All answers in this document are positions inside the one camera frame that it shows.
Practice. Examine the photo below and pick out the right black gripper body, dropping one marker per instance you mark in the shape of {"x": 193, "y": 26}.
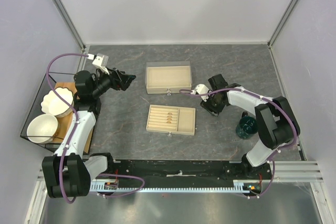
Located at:
{"x": 212, "y": 105}

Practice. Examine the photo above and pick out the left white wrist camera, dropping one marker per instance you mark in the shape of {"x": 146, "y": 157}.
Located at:
{"x": 100, "y": 62}

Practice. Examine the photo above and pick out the white scalloped bowl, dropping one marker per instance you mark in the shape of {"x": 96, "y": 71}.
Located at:
{"x": 53, "y": 105}

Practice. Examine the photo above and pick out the black wire frame box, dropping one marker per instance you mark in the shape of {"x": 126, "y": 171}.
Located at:
{"x": 58, "y": 79}

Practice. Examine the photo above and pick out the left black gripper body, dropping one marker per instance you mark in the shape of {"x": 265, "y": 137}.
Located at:
{"x": 107, "y": 81}

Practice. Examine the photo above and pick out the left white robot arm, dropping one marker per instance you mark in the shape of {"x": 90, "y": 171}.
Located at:
{"x": 66, "y": 174}

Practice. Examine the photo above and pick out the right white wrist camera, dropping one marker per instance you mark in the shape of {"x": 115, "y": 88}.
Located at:
{"x": 201, "y": 89}

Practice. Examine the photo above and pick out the beige ring slot tray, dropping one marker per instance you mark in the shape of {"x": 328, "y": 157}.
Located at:
{"x": 171, "y": 119}

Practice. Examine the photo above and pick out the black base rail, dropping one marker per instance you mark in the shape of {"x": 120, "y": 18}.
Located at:
{"x": 228, "y": 170}

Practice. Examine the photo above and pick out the dark green mug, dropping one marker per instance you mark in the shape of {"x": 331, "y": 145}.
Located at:
{"x": 247, "y": 126}

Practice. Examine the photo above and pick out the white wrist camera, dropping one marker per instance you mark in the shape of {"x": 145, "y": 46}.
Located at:
{"x": 201, "y": 89}
{"x": 100, "y": 62}

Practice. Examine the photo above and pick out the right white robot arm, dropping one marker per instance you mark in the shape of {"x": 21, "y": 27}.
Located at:
{"x": 276, "y": 123}

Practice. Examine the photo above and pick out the white round bowl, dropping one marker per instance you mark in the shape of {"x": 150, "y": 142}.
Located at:
{"x": 43, "y": 129}

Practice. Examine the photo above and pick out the beige open jewelry box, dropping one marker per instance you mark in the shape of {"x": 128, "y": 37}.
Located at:
{"x": 168, "y": 77}

